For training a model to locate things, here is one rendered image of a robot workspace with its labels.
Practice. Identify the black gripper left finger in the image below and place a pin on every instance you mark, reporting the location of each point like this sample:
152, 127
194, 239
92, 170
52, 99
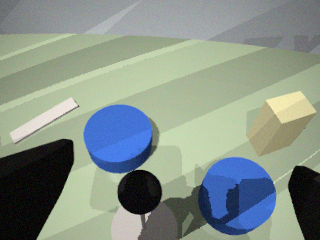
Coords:
30, 184

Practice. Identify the white flat bar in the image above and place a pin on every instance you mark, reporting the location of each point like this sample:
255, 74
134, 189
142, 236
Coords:
53, 114

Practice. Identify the blue short cylinder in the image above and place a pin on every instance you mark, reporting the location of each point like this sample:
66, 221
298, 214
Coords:
236, 196
118, 138

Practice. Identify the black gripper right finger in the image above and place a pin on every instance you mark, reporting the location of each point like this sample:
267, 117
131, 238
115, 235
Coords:
304, 189

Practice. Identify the beige block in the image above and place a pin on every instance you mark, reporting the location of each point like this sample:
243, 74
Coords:
280, 121

